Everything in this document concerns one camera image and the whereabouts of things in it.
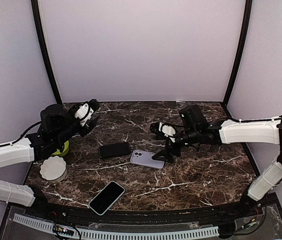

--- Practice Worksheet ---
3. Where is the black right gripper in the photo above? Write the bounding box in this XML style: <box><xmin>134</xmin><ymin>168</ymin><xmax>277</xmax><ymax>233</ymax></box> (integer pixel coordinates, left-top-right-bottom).
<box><xmin>152</xmin><ymin>126</ymin><xmax>200</xmax><ymax>163</ymax></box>

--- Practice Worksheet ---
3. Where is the white silicone phone case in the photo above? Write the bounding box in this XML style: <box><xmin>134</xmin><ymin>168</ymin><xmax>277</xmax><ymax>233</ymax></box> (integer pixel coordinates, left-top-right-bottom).
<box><xmin>130</xmin><ymin>150</ymin><xmax>165</xmax><ymax>169</ymax></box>

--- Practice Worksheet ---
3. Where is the black smartphone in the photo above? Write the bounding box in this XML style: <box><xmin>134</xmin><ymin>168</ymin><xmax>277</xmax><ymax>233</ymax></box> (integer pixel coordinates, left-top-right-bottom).
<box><xmin>98</xmin><ymin>142</ymin><xmax>131</xmax><ymax>159</ymax></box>

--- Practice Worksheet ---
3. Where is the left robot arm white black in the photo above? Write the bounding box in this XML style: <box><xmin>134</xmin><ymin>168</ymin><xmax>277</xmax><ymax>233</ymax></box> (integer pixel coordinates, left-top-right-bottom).
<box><xmin>0</xmin><ymin>99</ymin><xmax>99</xmax><ymax>218</ymax></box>

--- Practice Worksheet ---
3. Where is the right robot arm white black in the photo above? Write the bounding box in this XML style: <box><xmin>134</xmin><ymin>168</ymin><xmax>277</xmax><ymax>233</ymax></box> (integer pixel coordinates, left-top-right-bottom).
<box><xmin>150</xmin><ymin>105</ymin><xmax>282</xmax><ymax>217</ymax></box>

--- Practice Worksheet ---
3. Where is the green bowl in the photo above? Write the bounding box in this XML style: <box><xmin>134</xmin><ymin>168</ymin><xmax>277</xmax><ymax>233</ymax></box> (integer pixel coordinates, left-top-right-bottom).
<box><xmin>50</xmin><ymin>139</ymin><xmax>71</xmax><ymax>158</ymax></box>

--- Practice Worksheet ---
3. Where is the white fluted bowl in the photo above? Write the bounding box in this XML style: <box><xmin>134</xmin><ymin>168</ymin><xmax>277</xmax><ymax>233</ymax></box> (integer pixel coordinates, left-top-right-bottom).
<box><xmin>39</xmin><ymin>156</ymin><xmax>67</xmax><ymax>183</ymax></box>

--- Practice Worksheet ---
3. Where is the small circuit board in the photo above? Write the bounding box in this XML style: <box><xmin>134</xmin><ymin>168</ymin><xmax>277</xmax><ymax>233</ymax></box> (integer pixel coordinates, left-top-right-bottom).
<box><xmin>52</xmin><ymin>224</ymin><xmax>74</xmax><ymax>237</ymax></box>

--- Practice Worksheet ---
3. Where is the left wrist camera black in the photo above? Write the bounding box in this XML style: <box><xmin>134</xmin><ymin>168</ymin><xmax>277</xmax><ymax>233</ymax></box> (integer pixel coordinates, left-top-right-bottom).
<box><xmin>69</xmin><ymin>99</ymin><xmax>100</xmax><ymax>127</ymax></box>

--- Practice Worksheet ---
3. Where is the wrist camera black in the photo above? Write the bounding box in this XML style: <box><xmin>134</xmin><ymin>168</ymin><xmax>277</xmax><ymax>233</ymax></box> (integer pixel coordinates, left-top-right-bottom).
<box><xmin>150</xmin><ymin>122</ymin><xmax>177</xmax><ymax>143</ymax></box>
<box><xmin>69</xmin><ymin>99</ymin><xmax>100</xmax><ymax>127</ymax></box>

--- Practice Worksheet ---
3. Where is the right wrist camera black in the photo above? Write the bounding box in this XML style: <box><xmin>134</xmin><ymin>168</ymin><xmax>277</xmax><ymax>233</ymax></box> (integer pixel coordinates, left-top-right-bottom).
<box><xmin>150</xmin><ymin>122</ymin><xmax>177</xmax><ymax>143</ymax></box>

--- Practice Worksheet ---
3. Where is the white slotted cable duct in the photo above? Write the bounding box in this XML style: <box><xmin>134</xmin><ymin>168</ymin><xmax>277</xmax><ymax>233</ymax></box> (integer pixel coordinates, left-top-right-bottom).
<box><xmin>12</xmin><ymin>213</ymin><xmax>219</xmax><ymax>240</ymax></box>

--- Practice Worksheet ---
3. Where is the black table edge rail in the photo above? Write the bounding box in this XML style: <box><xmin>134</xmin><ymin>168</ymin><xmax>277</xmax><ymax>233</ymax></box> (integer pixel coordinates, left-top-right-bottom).
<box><xmin>5</xmin><ymin>192</ymin><xmax>281</xmax><ymax>228</ymax></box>

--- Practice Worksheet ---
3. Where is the black left frame post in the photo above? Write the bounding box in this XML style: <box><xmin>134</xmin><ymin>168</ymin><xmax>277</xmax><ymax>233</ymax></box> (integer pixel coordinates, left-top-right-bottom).
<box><xmin>30</xmin><ymin>0</ymin><xmax>63</xmax><ymax>104</ymax></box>

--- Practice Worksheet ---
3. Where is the black frame post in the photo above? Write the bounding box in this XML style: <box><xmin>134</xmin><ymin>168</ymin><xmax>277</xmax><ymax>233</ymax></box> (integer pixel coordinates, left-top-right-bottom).
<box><xmin>30</xmin><ymin>0</ymin><xmax>63</xmax><ymax>104</ymax></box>
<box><xmin>222</xmin><ymin>0</ymin><xmax>253</xmax><ymax>107</ymax></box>

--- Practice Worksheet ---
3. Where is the black right frame post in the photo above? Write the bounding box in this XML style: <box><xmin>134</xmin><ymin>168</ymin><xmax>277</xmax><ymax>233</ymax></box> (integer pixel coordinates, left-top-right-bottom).
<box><xmin>222</xmin><ymin>0</ymin><xmax>253</xmax><ymax>107</ymax></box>

